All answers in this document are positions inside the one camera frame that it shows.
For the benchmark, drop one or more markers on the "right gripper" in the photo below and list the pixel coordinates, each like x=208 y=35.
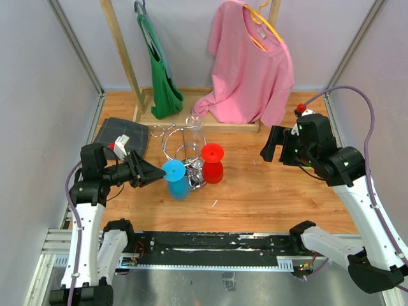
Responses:
x=280 y=135

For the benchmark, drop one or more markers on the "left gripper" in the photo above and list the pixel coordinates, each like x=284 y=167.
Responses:
x=143 y=172

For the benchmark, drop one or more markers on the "blue wine glass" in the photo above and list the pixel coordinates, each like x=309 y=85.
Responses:
x=177 y=182

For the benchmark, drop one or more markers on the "clear wine glass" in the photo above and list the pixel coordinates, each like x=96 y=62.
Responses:
x=195 y=124

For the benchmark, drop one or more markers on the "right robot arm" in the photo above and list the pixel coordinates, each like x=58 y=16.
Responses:
x=378 y=262

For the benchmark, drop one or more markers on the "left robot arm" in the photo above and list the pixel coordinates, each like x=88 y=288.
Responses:
x=93 y=256

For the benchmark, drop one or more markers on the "chrome wine glass rack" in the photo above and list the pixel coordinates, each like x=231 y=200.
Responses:
x=183 y=143

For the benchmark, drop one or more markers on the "red wine glass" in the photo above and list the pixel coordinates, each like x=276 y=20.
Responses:
x=213 y=170

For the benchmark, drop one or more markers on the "wooden clothes rack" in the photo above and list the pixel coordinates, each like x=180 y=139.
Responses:
x=144 y=95

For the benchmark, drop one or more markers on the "dark grey checked cloth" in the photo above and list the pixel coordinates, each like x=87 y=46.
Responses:
x=113 y=127

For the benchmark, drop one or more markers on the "pink t-shirt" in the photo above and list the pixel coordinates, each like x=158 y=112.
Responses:
x=253 y=72

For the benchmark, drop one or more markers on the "green garment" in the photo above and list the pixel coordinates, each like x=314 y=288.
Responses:
x=167 y=98

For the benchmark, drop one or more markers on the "yellow clothes hanger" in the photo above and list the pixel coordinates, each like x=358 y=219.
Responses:
x=267 y=23

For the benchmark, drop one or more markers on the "grey clothes hanger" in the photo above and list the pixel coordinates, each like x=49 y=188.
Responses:
x=139 y=7

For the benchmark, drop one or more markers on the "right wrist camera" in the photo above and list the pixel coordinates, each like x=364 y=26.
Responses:
x=302 y=110

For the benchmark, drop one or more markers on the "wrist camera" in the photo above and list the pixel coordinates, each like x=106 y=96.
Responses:
x=302 y=110
x=119 y=146

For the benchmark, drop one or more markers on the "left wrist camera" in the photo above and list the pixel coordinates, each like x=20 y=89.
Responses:
x=119 y=146

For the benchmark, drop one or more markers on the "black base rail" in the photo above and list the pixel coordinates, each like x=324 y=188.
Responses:
x=206 y=250

